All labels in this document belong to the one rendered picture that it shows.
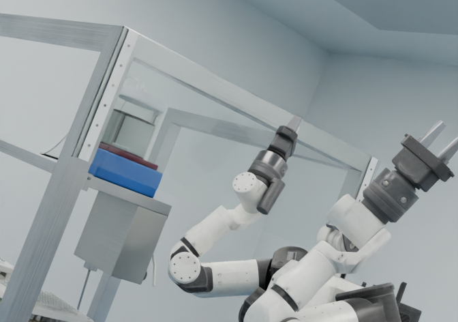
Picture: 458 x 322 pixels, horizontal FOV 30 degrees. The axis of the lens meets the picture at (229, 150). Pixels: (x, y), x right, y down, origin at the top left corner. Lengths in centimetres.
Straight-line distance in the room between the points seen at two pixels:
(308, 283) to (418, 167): 31
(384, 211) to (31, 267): 89
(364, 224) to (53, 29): 115
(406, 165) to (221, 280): 67
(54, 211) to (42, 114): 386
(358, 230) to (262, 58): 526
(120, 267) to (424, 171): 96
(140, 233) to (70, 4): 380
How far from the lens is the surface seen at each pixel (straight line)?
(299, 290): 162
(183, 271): 213
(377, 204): 166
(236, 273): 217
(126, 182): 229
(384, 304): 181
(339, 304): 176
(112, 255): 233
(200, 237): 217
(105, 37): 218
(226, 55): 666
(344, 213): 168
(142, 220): 231
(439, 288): 587
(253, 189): 217
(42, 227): 211
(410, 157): 169
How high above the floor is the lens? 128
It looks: 4 degrees up
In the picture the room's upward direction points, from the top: 21 degrees clockwise
